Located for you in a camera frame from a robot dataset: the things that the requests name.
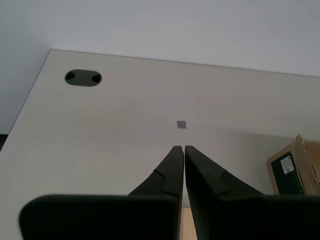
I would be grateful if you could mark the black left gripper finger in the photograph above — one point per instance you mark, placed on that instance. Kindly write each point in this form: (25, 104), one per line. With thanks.
(245, 217)
(105, 217)

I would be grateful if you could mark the cardboard box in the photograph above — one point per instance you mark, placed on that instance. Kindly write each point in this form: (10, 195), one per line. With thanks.
(306, 155)

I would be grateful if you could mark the grey tape square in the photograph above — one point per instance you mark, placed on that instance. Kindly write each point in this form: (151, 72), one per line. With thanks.
(181, 124)

